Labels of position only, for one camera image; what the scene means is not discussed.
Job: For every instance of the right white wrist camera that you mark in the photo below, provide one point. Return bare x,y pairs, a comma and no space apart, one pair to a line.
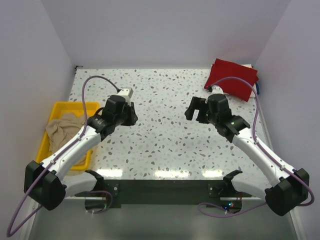
215,89

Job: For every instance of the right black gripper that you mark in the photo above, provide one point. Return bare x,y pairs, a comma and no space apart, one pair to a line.
197,103

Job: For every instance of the blue folded t shirt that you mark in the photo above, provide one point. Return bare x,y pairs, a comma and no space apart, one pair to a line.
257,88

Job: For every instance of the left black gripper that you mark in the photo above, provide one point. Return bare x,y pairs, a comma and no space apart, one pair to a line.
133,117

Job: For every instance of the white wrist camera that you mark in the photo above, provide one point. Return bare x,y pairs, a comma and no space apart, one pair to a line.
127,94
215,89

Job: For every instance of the red t shirt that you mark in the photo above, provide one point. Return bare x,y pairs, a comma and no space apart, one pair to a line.
231,78

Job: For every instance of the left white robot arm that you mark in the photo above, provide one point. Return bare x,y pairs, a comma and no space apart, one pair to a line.
47,182

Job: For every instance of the yellow plastic tray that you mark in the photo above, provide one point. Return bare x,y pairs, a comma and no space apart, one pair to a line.
60,108

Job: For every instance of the beige t shirt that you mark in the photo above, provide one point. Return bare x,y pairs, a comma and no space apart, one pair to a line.
63,129

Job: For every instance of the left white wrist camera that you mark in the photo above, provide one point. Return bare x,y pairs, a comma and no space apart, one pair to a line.
127,94

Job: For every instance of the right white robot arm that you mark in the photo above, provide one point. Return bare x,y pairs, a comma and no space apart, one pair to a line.
289,188

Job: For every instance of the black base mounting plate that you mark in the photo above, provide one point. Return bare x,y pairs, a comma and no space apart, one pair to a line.
160,192

